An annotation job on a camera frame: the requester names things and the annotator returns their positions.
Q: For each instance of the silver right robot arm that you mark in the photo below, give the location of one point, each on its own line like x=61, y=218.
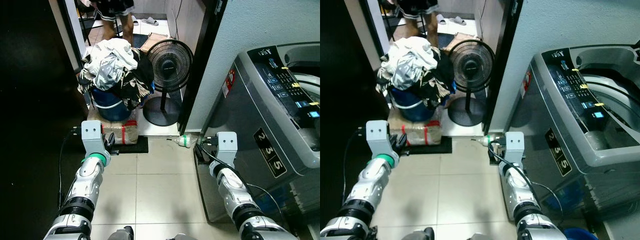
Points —
x=520, y=192
x=237, y=192

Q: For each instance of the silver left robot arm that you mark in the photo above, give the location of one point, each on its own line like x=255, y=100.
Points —
x=371, y=182
x=86, y=182

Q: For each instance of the grey top-load washing machine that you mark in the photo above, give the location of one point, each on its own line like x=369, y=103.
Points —
x=550, y=120
x=250, y=125

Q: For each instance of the clear plastic bottle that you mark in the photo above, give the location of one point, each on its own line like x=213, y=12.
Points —
x=490, y=140
x=186, y=141

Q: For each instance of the brown taped cardboard box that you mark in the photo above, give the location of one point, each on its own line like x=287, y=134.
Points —
x=124, y=131
x=425, y=131

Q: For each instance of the black floor mat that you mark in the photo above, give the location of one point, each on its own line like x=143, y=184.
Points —
x=131, y=147

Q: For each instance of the dark blue laundry bucket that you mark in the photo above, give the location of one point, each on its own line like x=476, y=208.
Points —
x=110, y=106
x=411, y=106

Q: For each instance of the pile of mixed laundry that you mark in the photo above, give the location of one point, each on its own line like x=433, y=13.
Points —
x=412, y=65
x=112, y=65

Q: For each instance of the robot right leg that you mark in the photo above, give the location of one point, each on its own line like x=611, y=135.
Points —
x=482, y=237
x=182, y=237

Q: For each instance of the black standing fan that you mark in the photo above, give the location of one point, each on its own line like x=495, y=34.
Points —
x=470, y=62
x=171, y=62

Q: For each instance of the flat brown cardboard piece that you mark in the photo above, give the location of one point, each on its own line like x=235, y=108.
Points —
x=457, y=41
x=154, y=41

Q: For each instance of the blue plastic basin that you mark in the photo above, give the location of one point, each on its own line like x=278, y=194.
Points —
x=580, y=234

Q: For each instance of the white slipper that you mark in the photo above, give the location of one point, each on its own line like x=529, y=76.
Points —
x=150, y=21
x=135, y=21
x=440, y=19
x=457, y=20

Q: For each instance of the person in black shorts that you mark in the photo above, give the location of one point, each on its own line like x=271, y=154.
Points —
x=116, y=10
x=417, y=9

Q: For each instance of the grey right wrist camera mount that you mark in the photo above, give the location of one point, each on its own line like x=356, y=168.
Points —
x=227, y=146
x=514, y=147

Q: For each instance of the black door frame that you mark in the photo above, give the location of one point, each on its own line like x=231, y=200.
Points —
x=502, y=60
x=200, y=60

